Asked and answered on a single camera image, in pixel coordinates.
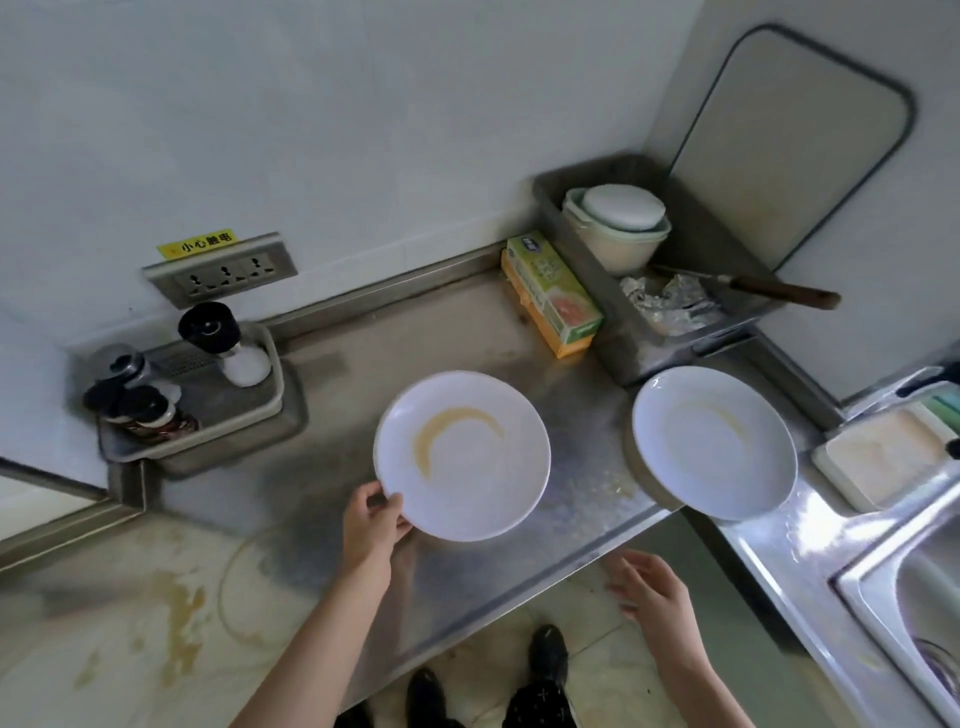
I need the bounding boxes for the person's right hand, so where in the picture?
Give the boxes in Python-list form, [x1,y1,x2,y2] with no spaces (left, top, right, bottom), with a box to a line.
[603,547,714,673]

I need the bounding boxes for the person's left hand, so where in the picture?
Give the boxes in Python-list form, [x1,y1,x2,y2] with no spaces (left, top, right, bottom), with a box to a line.
[341,479,415,594]

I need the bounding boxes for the white plate with sauce stain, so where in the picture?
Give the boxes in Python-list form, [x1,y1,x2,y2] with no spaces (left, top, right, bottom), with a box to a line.
[372,369,553,544]

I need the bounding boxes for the stainless steel sink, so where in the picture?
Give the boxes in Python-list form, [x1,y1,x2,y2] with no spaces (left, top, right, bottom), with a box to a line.
[833,487,960,725]

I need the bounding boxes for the black cap grinder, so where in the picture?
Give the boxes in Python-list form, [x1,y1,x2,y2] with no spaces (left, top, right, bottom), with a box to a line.
[177,301,273,390]

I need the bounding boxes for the silver cap shaker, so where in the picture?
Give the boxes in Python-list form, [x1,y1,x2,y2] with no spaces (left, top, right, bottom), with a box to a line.
[89,343,151,391]

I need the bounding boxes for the person's right forearm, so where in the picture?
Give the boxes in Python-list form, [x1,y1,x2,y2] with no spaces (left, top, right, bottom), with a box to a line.
[663,652,759,728]

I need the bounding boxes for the person's left forearm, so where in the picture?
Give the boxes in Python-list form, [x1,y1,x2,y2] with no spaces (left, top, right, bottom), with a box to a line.
[228,554,399,728]

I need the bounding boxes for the black shoe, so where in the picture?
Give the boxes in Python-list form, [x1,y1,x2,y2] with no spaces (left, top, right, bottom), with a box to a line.
[528,623,571,688]
[404,667,451,728]

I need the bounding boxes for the black patterned trousers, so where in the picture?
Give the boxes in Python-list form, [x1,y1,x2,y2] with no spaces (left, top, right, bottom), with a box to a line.
[500,678,579,728]

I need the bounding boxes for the grey perforated plastic tray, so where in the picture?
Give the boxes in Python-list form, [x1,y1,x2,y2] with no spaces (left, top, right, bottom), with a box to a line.
[95,322,309,481]

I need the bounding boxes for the deep steel bin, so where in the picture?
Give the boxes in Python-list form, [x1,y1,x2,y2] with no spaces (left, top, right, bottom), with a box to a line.
[532,153,789,388]

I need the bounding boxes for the white caddy with wooden top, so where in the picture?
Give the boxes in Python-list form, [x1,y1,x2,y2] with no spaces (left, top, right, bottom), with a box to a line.
[811,401,960,515]

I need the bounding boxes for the green yellow wrap box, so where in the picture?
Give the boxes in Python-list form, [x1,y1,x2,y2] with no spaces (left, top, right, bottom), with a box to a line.
[500,230,605,360]

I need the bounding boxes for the crumpled aluminium foil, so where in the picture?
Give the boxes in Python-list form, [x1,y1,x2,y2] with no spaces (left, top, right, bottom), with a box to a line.
[620,273,723,337]

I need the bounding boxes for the yellow warning sticker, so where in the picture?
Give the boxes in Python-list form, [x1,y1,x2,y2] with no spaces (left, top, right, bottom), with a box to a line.
[157,228,236,262]

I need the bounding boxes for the cream lidded pot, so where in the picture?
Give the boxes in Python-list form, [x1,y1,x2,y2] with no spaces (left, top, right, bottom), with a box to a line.
[562,183,673,277]

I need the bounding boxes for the grey dark-rimmed cutting board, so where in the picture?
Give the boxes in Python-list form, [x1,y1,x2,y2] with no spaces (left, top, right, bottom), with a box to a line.
[667,22,918,273]

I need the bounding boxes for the steel wall trim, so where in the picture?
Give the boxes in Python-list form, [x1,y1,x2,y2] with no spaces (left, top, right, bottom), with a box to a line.
[0,455,148,575]

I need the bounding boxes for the grey triple wall socket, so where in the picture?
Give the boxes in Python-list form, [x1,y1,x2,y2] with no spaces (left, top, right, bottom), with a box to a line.
[142,232,299,310]

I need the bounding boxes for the wooden handle knife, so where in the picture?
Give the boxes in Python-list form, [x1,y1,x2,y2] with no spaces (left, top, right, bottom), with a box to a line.
[650,262,843,311]

